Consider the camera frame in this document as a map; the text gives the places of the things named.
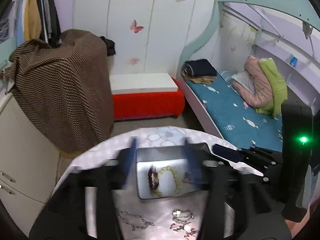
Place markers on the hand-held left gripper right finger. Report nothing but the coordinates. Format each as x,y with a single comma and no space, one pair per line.
192,162

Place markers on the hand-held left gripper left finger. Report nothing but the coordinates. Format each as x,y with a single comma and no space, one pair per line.
131,155

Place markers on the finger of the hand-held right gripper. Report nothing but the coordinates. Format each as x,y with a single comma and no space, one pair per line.
226,153

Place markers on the silver metal tray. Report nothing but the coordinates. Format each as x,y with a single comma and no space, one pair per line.
165,163

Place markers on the person's right forearm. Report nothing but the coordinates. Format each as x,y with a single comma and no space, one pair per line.
300,226

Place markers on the printed round tablecloth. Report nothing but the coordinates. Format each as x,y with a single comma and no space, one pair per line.
160,135

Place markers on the blue printed mattress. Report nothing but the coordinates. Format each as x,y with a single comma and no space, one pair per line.
230,112

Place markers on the red storage bench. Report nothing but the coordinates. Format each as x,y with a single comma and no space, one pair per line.
147,103

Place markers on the white foam cushion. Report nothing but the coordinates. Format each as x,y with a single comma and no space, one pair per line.
142,82

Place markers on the pink and green quilts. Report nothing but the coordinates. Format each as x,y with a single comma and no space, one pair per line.
256,82

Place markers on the folded dark clothes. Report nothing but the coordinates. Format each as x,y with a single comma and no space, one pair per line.
200,70

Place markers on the brown striped blanket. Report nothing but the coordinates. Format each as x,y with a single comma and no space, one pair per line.
65,87

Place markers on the small blue box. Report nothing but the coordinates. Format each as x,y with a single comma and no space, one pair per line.
293,60

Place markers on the white cabinet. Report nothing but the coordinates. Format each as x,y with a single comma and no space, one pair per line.
22,160

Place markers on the black cloth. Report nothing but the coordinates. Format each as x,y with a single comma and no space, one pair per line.
109,45

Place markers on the white wardrobe with butterfly stickers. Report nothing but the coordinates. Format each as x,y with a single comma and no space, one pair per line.
140,27

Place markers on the hanging clothes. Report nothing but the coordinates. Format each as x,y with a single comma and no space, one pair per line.
37,15

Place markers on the teal bunk bed frame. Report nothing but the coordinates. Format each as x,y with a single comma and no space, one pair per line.
250,2

